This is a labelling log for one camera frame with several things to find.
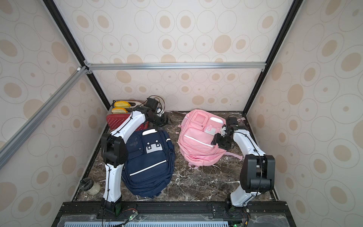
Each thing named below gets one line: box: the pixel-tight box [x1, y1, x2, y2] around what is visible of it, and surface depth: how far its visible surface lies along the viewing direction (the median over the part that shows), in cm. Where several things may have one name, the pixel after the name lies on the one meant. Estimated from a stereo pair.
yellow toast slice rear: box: [113, 100, 131, 108], surface depth 99 cm
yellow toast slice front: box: [111, 107, 128, 114], surface depth 96 cm
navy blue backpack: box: [121, 129, 176, 199], surface depth 87 cm
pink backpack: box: [177, 109, 243, 169], surface depth 97 cm
